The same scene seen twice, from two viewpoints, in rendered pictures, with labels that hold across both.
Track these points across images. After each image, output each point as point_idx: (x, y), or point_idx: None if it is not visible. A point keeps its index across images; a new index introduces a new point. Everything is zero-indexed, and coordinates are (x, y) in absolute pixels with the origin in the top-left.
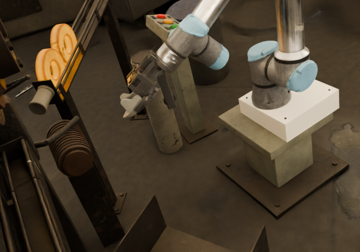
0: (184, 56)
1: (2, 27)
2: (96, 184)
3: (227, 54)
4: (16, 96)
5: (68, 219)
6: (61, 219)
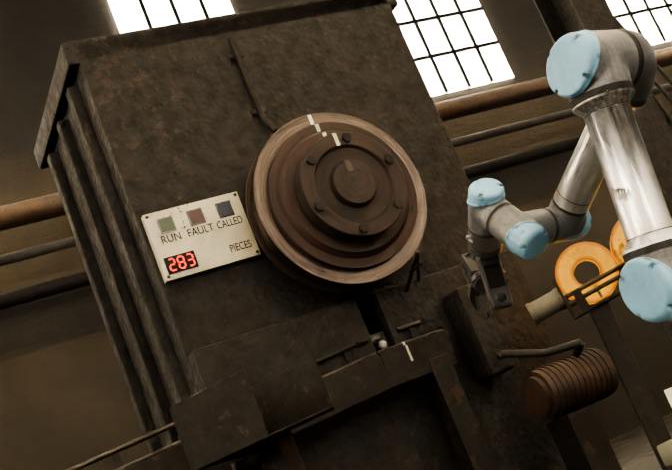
0: (474, 232)
1: (338, 193)
2: (577, 448)
3: (522, 235)
4: (409, 271)
5: (465, 448)
6: (459, 444)
